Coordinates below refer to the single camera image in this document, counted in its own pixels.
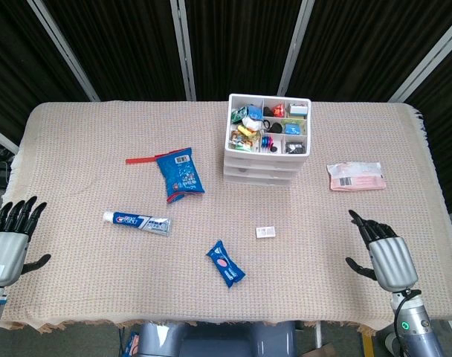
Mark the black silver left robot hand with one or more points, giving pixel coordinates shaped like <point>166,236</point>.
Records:
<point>4,253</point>

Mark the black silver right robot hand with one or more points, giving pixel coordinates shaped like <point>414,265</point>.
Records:
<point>393,260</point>

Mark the small white cardboard box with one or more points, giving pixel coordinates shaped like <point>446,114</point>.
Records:
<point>265,231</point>

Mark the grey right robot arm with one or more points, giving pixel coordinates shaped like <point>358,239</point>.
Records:
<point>419,327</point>

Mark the clear plastic lowest drawer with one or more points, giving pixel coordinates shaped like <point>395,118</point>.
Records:
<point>259,180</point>

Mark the white teal eraser box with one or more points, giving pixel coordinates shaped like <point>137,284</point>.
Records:
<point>297,109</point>

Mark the white plastic drawer organizer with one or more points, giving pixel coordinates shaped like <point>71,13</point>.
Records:
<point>229,126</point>

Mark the beige woven tablecloth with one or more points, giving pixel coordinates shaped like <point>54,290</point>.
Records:
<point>81,260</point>

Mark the pink wet wipes packet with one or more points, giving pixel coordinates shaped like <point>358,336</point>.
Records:
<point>356,178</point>

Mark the white table leg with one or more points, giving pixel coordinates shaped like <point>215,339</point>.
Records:
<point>318,334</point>

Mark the brown cardboard piece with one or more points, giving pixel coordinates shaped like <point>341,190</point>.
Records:
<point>320,350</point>

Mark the blue white toothpaste tube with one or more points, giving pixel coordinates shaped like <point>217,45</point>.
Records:
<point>137,221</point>

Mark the black small gadget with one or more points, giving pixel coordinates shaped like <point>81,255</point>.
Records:
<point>294,148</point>

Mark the blue packet on floor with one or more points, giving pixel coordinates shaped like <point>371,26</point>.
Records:
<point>131,342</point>

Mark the blue square packet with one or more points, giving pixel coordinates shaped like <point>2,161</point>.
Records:
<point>292,129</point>

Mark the blue cookie pack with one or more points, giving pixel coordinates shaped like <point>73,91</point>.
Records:
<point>224,264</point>

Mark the green flat packet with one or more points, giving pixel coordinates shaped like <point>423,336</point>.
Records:
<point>293,121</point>

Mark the blue pink clip set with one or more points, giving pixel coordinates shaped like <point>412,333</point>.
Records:
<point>265,142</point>

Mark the black round disc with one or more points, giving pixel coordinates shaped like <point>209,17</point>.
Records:
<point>274,128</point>

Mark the red orange small packet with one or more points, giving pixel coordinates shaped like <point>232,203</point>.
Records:
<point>278,110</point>

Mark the blue snack bag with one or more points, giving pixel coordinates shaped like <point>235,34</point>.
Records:
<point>181,175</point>

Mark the black small lump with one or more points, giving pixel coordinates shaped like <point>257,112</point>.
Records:
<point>267,111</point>

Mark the yellow small block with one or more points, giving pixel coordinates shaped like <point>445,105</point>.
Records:
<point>244,131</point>

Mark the white crumpled wrapper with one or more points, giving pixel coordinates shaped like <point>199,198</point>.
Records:
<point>251,123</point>

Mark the grey blue robot torso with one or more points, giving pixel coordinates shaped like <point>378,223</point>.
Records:
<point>211,340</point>

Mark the blue small sachet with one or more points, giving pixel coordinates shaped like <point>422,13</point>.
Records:
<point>254,111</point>

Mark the green circuit packet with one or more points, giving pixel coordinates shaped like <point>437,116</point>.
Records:
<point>239,113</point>

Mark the yellow floor post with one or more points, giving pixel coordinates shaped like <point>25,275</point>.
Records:
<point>367,344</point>

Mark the grey metal frame post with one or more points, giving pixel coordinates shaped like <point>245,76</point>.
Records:
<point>62,48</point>
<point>3,139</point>
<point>294,48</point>
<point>183,48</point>
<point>426,61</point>

